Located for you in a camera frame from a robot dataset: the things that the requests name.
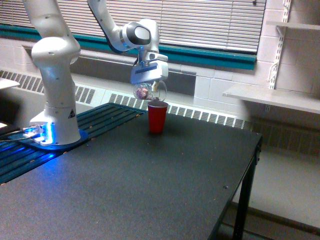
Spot white window blinds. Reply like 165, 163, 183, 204
0, 0, 266, 54

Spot black table leg frame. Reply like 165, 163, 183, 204
203, 133, 263, 240

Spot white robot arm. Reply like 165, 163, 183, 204
23, 0, 169, 147

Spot teal window sill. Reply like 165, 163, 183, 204
0, 24, 257, 70

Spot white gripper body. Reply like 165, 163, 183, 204
130, 60, 169, 85

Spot white wall shelf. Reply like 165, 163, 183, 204
222, 84, 320, 114
266, 21, 320, 32

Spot white upper wall shelf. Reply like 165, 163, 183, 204
266, 21, 320, 32

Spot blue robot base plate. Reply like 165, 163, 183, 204
8, 130, 89, 152

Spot slotted aluminium rail table section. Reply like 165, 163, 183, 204
0, 103, 147, 184

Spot white shelf bracket rail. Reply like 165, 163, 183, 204
268, 0, 292, 90

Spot black cables at robot base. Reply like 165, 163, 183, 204
0, 127, 28, 143

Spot red plastic cup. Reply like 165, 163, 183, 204
148, 100, 168, 134

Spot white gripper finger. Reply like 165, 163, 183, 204
152, 81, 160, 92

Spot clear plastic cup with candies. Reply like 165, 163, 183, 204
133, 80, 168, 101

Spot white lower wall shelf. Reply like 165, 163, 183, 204
222, 84, 320, 114

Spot white object at left edge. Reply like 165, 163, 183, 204
0, 77, 20, 90

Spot white radiator vent cover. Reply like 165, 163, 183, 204
0, 69, 251, 130

